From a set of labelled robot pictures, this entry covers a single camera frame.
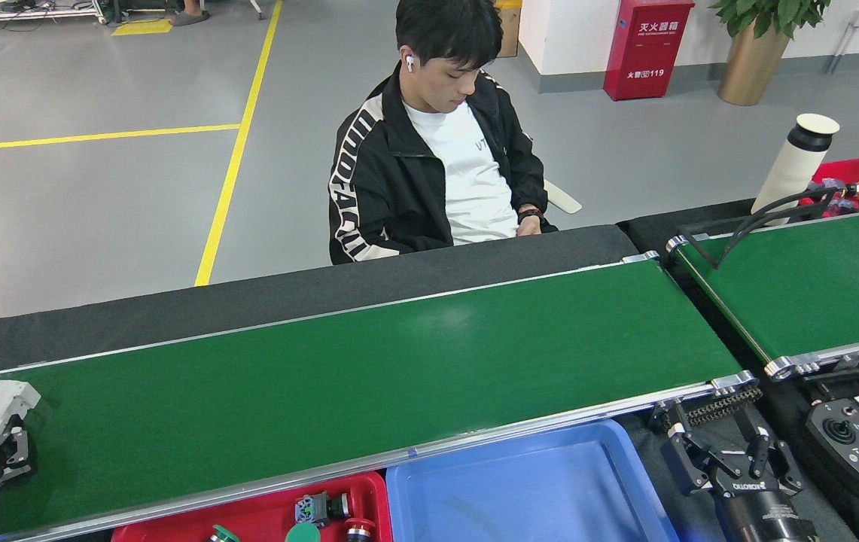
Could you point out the green push button switch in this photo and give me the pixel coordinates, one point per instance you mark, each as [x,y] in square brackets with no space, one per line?
[224,534]
[303,533]

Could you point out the red push button switch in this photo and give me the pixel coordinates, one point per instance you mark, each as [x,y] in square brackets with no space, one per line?
[360,531]

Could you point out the green feeder conveyor belt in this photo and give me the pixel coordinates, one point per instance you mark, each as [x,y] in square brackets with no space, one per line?
[813,286]

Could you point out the blue plastic tray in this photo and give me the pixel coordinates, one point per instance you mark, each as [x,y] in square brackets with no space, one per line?
[512,489]

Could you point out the red plastic tray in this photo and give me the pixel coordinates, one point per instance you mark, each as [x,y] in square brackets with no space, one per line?
[248,512]

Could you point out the long green conveyor belt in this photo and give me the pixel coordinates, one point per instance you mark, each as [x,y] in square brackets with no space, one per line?
[399,376]

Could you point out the person's left hand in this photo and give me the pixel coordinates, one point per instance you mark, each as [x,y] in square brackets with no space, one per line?
[529,227]

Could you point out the black joystick controller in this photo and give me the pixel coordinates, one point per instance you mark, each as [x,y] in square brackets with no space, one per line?
[858,436]

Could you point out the white bottle with black cap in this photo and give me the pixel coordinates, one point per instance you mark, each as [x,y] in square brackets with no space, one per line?
[790,169]

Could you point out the grey chair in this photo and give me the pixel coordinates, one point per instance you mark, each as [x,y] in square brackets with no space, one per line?
[565,198]

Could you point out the black and red wristband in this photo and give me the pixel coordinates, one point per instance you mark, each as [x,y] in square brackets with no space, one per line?
[531,214]

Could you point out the gold plant pot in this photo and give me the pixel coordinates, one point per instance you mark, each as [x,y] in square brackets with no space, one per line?
[749,68]

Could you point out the person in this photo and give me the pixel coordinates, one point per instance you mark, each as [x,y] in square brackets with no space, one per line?
[459,173]

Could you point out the red fire extinguisher box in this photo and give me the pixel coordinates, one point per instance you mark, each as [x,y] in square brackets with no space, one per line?
[647,53]

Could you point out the white metal cart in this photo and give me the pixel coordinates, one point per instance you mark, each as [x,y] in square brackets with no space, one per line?
[22,13]

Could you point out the green leafy plant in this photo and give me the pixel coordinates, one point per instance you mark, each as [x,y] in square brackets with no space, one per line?
[768,11]

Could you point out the grey shoe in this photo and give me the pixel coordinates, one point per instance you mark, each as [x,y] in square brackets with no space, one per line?
[188,16]

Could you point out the brown cardboard box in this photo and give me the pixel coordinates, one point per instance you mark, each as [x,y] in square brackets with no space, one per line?
[508,30]

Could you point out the yellow push button switch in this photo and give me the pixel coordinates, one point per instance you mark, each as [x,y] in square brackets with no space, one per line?
[854,190]

